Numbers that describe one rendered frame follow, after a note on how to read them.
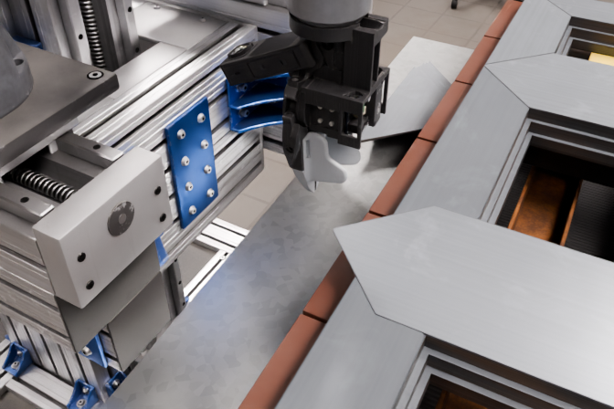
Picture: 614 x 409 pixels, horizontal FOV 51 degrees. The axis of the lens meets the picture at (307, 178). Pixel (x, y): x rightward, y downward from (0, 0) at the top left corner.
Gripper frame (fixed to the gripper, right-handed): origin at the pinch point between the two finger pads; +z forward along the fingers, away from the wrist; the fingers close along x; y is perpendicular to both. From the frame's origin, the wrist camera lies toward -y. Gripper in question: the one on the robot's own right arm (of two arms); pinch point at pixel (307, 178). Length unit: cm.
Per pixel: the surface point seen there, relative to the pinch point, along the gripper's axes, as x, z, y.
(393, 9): 240, 92, -69
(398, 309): -8.3, 5.4, 14.1
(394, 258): -2.1, 5.4, 11.4
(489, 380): -10.8, 7.6, 24.1
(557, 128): 33.8, 7.2, 22.9
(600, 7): 74, 5, 23
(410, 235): 2.0, 5.4, 11.8
